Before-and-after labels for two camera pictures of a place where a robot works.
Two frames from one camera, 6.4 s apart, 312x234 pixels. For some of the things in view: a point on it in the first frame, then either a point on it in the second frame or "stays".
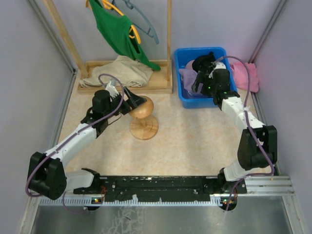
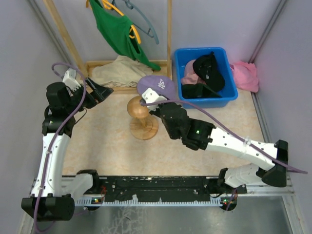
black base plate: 162,189 stays
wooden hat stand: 144,126 stays
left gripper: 134,100 to 101,92
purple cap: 188,77 to 163,86
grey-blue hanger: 130,5 stays
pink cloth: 242,76 stays
